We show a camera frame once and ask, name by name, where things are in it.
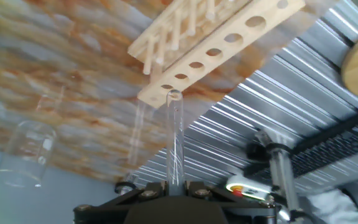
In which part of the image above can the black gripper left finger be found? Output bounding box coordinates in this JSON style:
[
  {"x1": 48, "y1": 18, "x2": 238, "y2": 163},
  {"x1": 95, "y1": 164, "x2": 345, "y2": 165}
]
[{"x1": 72, "y1": 181, "x2": 168, "y2": 224}]

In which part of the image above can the orange marble pattern mat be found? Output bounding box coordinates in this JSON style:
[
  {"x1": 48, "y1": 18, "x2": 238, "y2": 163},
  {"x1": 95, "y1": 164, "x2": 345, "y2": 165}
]
[{"x1": 0, "y1": 0, "x2": 341, "y2": 184}]

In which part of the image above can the clear glass test tube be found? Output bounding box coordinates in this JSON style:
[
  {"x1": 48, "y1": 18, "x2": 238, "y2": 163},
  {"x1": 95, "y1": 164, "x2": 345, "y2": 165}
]
[{"x1": 165, "y1": 89, "x2": 186, "y2": 197}]

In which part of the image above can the wooden test tube rack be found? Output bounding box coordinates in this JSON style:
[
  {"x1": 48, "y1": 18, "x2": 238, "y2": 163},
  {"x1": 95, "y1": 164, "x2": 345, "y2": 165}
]
[{"x1": 127, "y1": 0, "x2": 306, "y2": 110}]

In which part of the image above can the white sleeved forearm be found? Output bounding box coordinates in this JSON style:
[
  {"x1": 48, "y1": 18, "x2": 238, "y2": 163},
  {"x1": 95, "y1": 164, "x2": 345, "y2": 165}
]
[{"x1": 300, "y1": 177, "x2": 358, "y2": 224}]

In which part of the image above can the black keyboard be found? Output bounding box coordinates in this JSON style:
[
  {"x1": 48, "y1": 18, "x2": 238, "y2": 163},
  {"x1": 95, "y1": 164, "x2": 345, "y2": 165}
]
[{"x1": 290, "y1": 123, "x2": 358, "y2": 178}]

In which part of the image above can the white emergency stop pendant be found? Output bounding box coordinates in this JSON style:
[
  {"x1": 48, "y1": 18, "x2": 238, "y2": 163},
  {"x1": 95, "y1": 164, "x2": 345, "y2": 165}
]
[{"x1": 225, "y1": 175, "x2": 275, "y2": 202}]

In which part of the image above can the clear glass beaker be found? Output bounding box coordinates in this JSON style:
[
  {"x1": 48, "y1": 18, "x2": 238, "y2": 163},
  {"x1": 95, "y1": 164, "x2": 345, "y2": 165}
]
[{"x1": 0, "y1": 120, "x2": 58, "y2": 189}]

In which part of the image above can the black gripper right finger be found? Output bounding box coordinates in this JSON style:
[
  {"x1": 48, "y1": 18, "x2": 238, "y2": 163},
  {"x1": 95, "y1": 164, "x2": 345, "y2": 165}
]
[{"x1": 185, "y1": 181, "x2": 278, "y2": 224}]

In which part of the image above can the aluminium frame beam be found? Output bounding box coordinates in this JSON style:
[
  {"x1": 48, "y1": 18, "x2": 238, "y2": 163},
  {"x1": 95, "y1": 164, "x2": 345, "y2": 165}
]
[{"x1": 255, "y1": 129, "x2": 303, "y2": 224}]

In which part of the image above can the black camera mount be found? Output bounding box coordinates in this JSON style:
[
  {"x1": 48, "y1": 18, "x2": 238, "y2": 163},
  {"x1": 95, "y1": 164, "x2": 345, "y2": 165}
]
[{"x1": 244, "y1": 141, "x2": 293, "y2": 164}]

